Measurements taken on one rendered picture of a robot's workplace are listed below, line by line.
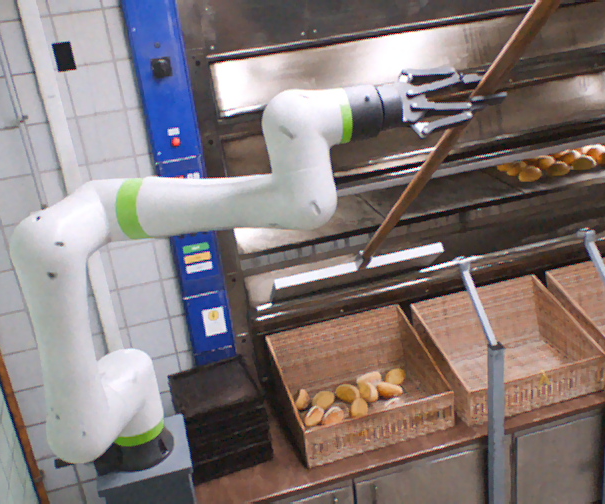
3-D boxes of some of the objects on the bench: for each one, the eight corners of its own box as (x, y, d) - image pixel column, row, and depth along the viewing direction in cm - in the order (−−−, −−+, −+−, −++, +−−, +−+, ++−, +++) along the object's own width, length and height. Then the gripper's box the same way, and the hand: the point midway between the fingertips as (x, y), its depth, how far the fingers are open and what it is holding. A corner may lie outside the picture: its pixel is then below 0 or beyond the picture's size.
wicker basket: (271, 394, 289) (262, 334, 278) (402, 360, 301) (398, 301, 290) (306, 471, 246) (297, 404, 235) (458, 428, 258) (456, 362, 247)
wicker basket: (410, 362, 299) (407, 303, 288) (532, 330, 311) (533, 272, 300) (468, 430, 256) (467, 364, 245) (608, 390, 269) (613, 325, 257)
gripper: (357, 81, 130) (477, 61, 135) (382, 161, 126) (506, 138, 131) (367, 57, 123) (494, 37, 128) (394, 141, 119) (524, 117, 124)
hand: (482, 91), depth 129 cm, fingers closed on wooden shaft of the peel, 3 cm apart
